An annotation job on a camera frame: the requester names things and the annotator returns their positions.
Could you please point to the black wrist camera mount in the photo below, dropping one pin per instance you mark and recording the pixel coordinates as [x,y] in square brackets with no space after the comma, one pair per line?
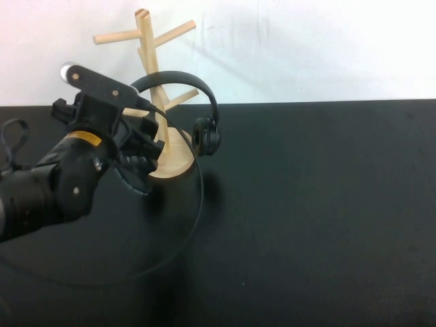
[98,83]

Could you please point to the wooden tree headphone stand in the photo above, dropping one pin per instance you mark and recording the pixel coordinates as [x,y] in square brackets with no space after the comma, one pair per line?
[172,160]

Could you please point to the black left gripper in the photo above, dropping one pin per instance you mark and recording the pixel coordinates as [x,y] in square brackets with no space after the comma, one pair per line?
[97,114]

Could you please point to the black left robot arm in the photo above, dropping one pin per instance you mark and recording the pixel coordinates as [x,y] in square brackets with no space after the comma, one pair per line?
[41,190]

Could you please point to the black over-ear headphones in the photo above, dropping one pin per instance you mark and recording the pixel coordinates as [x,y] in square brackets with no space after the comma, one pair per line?
[207,136]

